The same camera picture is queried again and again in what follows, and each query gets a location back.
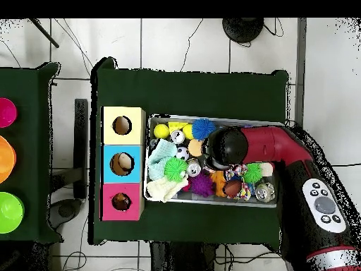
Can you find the mint knitted cloth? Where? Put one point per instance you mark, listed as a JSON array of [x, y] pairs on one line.
[[162, 152]]

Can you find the green spiky ball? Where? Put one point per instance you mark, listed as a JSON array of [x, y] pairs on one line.
[[175, 168], [252, 172]]

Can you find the cream knitted cloth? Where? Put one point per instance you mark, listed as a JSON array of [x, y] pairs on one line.
[[165, 189]]

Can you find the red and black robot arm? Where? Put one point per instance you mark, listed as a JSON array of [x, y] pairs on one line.
[[270, 144]]

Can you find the wooden box with three holes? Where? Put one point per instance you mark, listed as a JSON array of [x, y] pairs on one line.
[[135, 152]]

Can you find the silver mesh bin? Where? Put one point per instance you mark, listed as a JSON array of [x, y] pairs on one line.
[[220, 201]]

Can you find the small soccer ball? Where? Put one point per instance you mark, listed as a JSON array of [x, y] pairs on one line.
[[182, 153]]

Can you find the blue spiky ball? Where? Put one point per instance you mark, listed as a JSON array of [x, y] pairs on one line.
[[203, 128]]

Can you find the purple spiky ball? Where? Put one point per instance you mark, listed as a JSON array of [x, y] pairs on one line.
[[201, 185]]

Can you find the dark green table cloth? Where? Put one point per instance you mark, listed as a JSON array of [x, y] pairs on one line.
[[183, 93], [31, 141]]

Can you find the small brown football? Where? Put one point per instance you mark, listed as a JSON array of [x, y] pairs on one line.
[[233, 188]]

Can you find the black upright panel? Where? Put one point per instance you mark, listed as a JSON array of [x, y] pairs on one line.
[[81, 141]]

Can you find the grey black stand foot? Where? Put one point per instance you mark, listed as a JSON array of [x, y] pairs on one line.
[[66, 210]]

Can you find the black round stand base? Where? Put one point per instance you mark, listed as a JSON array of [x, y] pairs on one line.
[[242, 29]]

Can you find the orange bowl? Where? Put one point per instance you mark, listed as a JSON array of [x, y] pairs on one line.
[[7, 159]]

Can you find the pink bowl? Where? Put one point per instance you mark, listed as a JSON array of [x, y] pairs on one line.
[[7, 113]]

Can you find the thin black rod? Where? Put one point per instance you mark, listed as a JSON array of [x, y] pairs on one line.
[[45, 33]]

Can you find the green bowl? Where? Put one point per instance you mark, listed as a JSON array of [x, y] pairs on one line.
[[10, 213]]

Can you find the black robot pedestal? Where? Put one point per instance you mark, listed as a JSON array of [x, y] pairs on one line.
[[183, 257]]

